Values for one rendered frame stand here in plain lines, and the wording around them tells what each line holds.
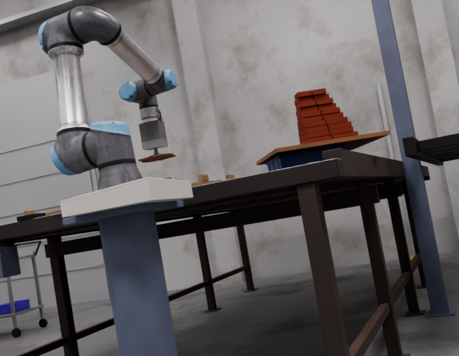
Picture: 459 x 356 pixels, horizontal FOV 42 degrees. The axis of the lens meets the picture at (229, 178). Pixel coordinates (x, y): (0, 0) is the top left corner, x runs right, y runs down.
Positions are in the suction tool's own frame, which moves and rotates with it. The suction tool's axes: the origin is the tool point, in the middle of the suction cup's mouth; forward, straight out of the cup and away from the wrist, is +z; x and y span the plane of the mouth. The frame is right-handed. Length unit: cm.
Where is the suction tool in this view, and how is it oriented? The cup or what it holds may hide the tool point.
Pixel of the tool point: (157, 159)
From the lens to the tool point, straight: 239.7
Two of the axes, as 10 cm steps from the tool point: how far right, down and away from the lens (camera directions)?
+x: -3.1, -0.1, -9.5
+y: -9.4, 1.8, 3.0
